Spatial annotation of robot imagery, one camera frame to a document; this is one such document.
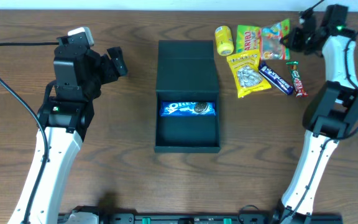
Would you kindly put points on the yellow sunflower seed bag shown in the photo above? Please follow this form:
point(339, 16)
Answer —
point(245, 69)

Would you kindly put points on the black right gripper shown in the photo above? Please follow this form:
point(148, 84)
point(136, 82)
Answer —
point(303, 37)

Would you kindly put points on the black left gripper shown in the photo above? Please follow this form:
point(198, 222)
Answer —
point(107, 66)

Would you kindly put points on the dark blue Dairy Milk bar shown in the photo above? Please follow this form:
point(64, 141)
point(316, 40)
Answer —
point(274, 78)

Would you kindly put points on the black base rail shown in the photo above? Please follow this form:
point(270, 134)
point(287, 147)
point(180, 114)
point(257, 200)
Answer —
point(247, 215)

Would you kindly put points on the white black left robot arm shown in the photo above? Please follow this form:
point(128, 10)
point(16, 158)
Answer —
point(65, 115)

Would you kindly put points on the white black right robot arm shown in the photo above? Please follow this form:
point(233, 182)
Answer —
point(332, 115)

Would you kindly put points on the red green KitKat bar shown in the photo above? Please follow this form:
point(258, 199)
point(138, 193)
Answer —
point(296, 79)

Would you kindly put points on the yellow can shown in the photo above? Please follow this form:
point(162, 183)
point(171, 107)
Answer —
point(224, 42)

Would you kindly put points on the blue Oreo cookie pack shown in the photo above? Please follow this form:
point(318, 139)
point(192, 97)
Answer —
point(187, 108)

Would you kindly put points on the green Haribo gummy bag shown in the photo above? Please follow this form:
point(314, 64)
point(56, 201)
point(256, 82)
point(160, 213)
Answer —
point(264, 39)

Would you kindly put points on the black gift box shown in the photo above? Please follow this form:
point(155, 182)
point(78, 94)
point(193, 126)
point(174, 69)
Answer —
point(186, 73)

